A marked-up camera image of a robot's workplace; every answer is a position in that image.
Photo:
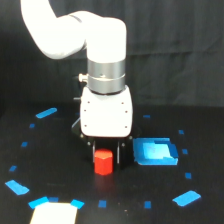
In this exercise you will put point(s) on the large blue tape bottom-right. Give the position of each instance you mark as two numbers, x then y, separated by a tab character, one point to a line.
186	198

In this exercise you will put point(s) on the small blue tape right lower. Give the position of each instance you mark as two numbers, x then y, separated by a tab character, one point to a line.
188	176

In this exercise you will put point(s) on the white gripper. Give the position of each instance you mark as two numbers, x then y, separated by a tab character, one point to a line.
105	116

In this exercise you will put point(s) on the large blue tape left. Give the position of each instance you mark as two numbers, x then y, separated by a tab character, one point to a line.
17	188

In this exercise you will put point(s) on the blue tape strip bottom-left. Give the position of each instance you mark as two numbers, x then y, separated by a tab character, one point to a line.
35	203

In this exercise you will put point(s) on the blue tape beside paper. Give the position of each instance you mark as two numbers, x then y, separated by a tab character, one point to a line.
77	203

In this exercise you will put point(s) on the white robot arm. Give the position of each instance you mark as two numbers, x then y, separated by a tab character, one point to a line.
102	38

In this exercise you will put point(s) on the blue tape square target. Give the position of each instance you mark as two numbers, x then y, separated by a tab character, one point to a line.
155	152

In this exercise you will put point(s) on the small blue tape left lower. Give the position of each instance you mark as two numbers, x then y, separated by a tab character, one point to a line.
12	168

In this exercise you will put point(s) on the white paper sheet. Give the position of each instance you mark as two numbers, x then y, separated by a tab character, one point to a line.
54	213

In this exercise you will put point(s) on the long blue tape top-left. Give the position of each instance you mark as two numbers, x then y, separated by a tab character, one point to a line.
46	113

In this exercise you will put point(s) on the small blue tape left middle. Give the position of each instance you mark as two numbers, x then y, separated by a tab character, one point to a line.
24	144

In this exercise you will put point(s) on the small blue tape bottom centre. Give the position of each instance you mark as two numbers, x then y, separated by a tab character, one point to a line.
102	204

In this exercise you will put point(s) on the red hexagonal block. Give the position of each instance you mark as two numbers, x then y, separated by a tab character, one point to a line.
103	162

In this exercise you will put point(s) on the small blue tape right middle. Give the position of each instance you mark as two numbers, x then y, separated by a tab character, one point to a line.
185	151

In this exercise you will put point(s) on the small blue tape bottom right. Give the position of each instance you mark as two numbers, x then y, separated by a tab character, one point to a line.
147	204

